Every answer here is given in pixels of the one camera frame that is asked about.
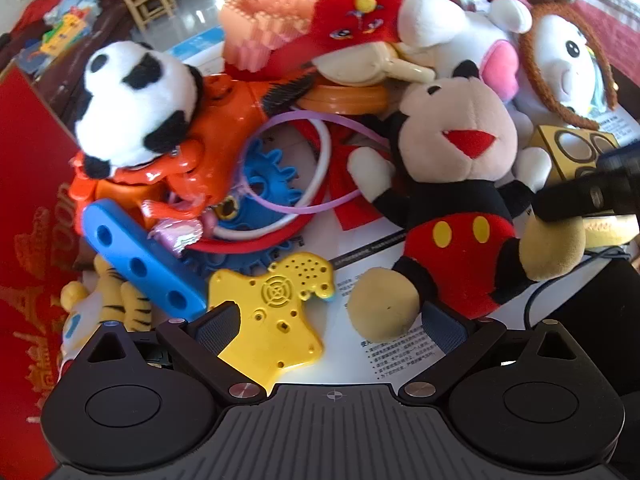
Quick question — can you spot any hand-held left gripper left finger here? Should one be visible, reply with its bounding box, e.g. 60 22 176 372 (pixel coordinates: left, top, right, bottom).
75 303 268 407

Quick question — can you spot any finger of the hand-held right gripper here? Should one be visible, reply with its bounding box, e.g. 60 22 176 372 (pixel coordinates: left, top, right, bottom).
597 141 640 173
532 167 640 223

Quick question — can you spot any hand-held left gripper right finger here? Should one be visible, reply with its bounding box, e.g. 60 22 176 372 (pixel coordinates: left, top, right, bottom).
397 302 596 407

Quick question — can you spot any yellow plastic toy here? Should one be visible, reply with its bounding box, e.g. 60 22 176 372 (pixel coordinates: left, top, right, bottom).
207 252 336 393

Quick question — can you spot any blue perforated plastic bar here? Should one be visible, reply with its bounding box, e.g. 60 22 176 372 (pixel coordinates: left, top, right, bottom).
82 199 208 321

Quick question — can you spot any mouse plush with red shorts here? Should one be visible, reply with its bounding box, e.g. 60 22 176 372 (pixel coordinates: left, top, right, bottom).
347 60 588 341

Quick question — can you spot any red gift box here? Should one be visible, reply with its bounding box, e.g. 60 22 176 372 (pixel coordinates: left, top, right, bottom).
0 67 101 480

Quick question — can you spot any black and white panda plush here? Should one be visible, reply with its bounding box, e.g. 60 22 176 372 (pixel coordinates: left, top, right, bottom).
75 42 206 181

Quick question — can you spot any beige dotted toy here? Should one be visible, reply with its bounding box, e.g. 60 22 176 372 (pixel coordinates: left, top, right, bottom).
580 212 640 251

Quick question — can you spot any yellow box with circles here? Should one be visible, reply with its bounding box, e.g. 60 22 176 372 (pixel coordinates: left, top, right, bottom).
530 125 621 183

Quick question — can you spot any blue plastic gear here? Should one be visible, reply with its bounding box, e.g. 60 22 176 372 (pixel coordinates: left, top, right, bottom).
182 235 306 281
235 137 311 226

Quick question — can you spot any red headband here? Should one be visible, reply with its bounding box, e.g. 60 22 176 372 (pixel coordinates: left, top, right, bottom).
197 212 313 256

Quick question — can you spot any striped tiger plush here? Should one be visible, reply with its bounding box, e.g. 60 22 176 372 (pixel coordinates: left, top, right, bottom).
60 255 153 366

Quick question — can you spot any pink shiny wrapper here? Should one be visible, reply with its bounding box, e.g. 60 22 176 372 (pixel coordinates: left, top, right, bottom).
142 200 203 256

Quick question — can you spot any white plush with brown hood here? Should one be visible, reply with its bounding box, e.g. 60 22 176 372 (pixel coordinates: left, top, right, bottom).
515 0 621 131

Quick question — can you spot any orange plastic toy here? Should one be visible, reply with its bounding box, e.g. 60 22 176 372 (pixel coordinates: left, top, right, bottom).
67 72 321 236

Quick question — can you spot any white plush with pink ear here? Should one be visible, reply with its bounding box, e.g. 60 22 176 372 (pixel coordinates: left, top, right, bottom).
397 0 536 136

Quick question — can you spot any white headband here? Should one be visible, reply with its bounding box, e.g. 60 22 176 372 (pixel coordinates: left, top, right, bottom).
212 119 333 238

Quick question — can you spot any purple headband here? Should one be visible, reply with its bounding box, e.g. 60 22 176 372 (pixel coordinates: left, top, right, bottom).
240 111 401 214

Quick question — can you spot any beige plastic toy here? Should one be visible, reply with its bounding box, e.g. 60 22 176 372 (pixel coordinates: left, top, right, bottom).
315 42 436 86

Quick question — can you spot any red lion plush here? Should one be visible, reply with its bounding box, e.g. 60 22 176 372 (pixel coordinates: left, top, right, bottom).
265 0 406 76

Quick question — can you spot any peach spiky plastic toy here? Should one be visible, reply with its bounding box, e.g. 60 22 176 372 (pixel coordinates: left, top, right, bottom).
217 0 321 73

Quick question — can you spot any blue picture book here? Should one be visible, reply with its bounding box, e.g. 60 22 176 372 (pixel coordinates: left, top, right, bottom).
15 45 56 78

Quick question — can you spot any colourful plastic toy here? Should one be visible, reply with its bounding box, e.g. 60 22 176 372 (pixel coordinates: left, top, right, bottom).
40 10 93 56

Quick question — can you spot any wooden chair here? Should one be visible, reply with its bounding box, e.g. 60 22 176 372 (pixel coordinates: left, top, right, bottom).
116 0 178 31

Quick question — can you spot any red cloth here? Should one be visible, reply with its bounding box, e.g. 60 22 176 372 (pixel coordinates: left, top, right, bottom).
10 0 68 36

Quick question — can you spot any black cable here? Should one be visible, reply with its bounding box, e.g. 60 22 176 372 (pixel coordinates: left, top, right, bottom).
522 247 631 328

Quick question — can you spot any orange plastic ring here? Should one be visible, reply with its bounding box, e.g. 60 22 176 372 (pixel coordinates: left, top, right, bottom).
295 82 391 116

